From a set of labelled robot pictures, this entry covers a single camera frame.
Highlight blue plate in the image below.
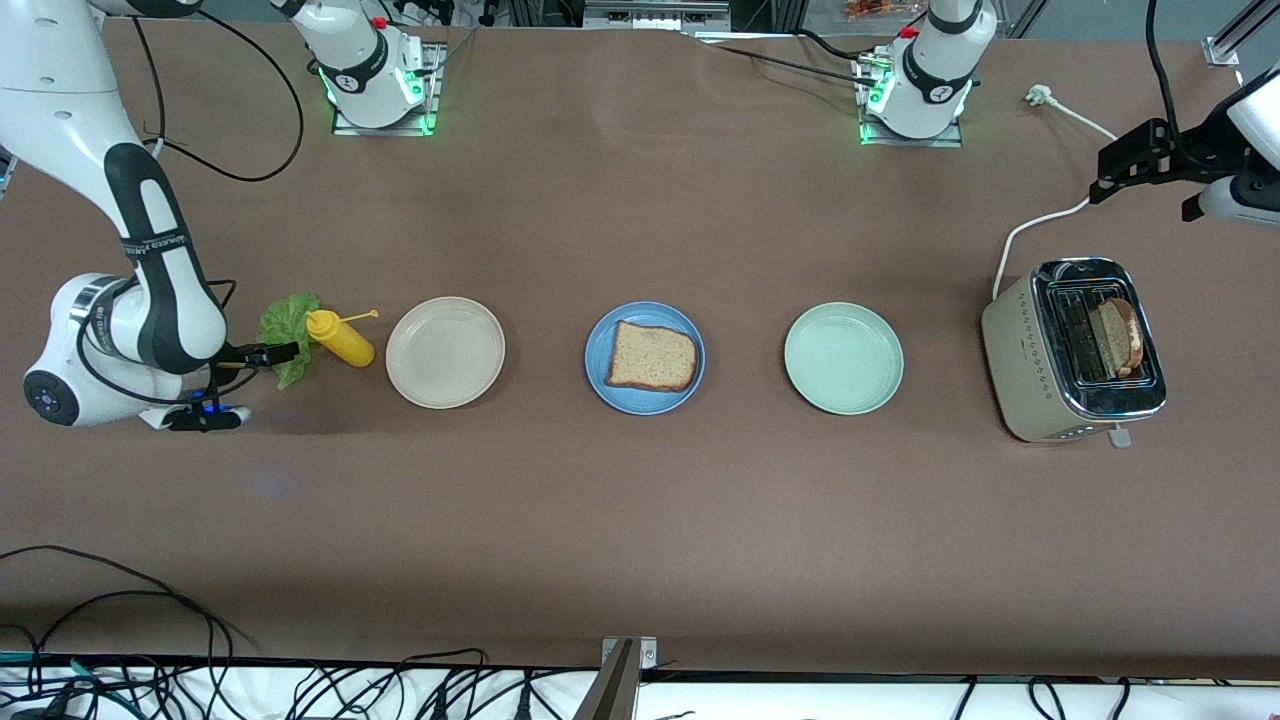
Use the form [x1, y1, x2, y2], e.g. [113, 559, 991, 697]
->
[584, 298, 707, 413]

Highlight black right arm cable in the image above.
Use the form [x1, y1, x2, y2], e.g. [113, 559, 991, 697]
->
[75, 5, 306, 406]

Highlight brown bread slice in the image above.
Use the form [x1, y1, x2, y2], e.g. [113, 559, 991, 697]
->
[605, 320, 698, 393]
[1088, 298, 1144, 379]

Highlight aluminium frame profile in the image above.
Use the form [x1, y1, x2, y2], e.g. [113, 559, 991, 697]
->
[572, 636, 661, 720]

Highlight long black cable loop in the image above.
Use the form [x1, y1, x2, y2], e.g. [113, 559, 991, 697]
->
[0, 545, 251, 661]

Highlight black cable tangle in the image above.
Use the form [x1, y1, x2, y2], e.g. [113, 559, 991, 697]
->
[0, 590, 561, 720]

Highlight aluminium frame strut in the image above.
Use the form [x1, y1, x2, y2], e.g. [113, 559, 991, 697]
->
[1215, 0, 1280, 56]

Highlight yellow mustard squeeze bottle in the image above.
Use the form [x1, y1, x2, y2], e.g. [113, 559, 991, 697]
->
[305, 309, 381, 369]

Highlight white toaster power cable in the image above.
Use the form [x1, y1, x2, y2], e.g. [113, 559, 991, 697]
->
[992, 84, 1129, 301]

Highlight green lettuce leaf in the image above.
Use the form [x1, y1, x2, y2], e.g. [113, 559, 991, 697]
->
[258, 291, 323, 391]

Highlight grey metal box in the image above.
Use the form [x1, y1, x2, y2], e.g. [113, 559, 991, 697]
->
[583, 0, 731, 31]

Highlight beige plate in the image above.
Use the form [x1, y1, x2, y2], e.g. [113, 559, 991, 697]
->
[385, 296, 507, 410]

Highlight thin black base cable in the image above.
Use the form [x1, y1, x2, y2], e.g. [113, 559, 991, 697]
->
[685, 28, 881, 91]

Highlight chrome and beige toaster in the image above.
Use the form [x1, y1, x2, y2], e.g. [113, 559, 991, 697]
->
[980, 257, 1168, 449]

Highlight green plate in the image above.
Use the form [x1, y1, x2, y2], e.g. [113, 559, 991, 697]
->
[783, 302, 906, 416]

